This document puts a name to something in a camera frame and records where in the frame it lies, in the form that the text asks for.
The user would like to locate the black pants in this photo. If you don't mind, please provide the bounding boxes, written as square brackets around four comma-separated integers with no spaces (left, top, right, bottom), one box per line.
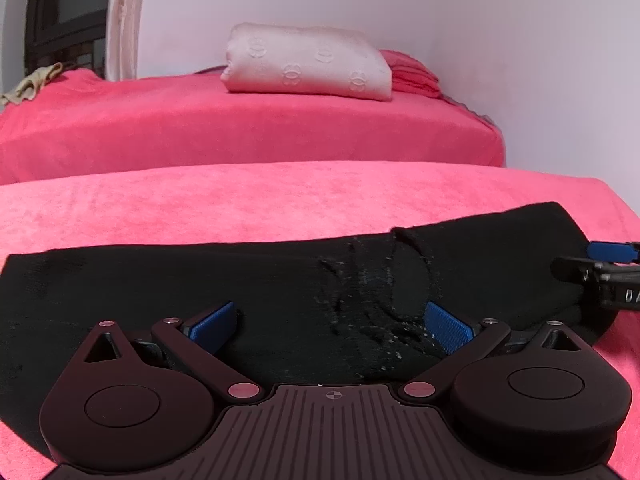
[1,203,615,448]

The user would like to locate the folded pink blanket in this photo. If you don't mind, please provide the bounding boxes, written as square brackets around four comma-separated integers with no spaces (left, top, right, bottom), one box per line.
[381,50,442,99]

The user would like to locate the far bed with pink cover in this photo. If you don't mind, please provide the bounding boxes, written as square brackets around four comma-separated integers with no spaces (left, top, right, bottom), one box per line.
[1,70,506,184]

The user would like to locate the beige cloth on far bed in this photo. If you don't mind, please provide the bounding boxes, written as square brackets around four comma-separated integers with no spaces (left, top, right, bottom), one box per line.
[1,63,64,106]

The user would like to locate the pale pink curtain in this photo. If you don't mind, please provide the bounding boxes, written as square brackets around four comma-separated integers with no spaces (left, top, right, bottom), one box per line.
[105,0,143,81]

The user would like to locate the cream embossed pillow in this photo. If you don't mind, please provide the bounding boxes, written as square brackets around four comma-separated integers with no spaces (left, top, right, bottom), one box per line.
[221,23,392,102]

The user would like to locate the dark window frame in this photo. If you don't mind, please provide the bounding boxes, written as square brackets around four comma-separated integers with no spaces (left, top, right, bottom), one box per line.
[24,0,108,77]

